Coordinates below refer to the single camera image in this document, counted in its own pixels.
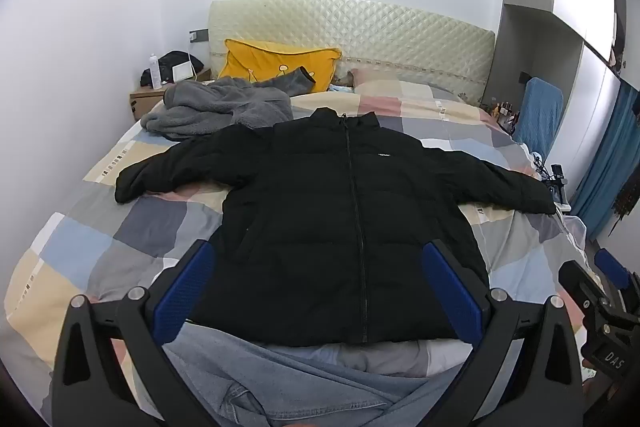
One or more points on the checked pillow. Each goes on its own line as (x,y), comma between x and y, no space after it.
(382,79)

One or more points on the grey white wardrobe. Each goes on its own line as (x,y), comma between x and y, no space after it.
(590,107)

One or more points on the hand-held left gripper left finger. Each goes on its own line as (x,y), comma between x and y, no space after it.
(182,287)

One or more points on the grey fleece garment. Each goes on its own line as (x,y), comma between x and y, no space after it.
(215,107)

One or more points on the white spray bottle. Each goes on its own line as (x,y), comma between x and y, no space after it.
(155,74)

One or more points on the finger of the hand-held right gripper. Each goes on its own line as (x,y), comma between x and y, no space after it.
(577,282)
(614,268)

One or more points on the blue curtain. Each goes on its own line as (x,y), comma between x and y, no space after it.
(607,157)

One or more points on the yellow pillow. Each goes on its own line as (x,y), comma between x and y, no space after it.
(270,62)

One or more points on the wooden nightstand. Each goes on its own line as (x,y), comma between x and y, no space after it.
(145,99)

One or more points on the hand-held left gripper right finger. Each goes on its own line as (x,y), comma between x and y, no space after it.
(452,289)

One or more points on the checked bed quilt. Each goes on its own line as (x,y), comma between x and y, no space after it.
(125,232)

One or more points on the person's blue jeans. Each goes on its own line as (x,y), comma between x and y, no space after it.
(280,382)

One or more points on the black bag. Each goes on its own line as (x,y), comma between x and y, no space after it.
(176,57)

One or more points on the black camera device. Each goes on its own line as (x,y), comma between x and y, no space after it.
(557,179)

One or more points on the group of small ornaments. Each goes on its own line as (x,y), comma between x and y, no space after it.
(502,112)

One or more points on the cream quilted headboard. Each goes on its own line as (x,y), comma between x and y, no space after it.
(375,32)

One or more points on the blue chair cover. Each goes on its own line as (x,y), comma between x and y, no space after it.
(537,112)

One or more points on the wall outlet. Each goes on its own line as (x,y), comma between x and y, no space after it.
(198,36)

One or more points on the white box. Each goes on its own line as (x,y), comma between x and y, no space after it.
(182,72)

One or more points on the black puffer jacket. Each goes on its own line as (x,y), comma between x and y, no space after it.
(300,207)

